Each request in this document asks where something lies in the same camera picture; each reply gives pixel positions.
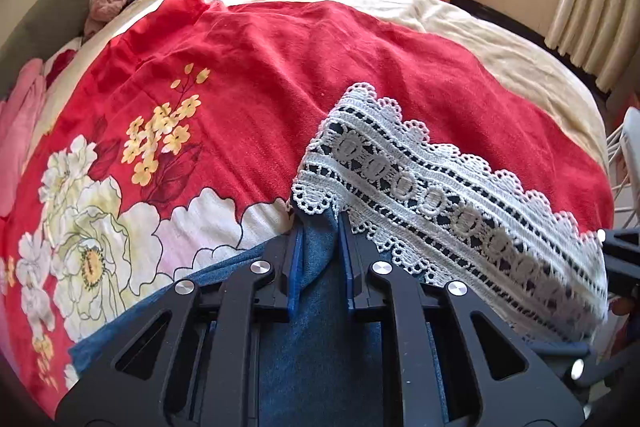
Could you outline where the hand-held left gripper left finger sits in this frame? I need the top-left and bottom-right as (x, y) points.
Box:
(55, 219), (306, 427)

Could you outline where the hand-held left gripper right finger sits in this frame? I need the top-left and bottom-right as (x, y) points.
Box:
(339, 209), (586, 427)

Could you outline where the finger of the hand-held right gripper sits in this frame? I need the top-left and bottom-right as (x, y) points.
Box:
(597, 228), (640, 300)
(530, 341), (640, 390)

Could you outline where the blue denim pants lace hem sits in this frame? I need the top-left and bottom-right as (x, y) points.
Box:
(67, 82), (611, 427)

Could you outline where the white plastic rack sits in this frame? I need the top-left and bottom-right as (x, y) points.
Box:
(606, 107), (640, 228)

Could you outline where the cream bed sheet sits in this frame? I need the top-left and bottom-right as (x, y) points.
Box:
(40, 0), (608, 168)

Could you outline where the red floral blanket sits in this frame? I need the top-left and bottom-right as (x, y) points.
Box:
(0, 0), (616, 418)

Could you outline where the dark red cloth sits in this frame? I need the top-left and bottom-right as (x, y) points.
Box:
(45, 49), (78, 80)

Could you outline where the pink quilt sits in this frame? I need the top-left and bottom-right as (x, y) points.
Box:
(0, 57), (48, 218)

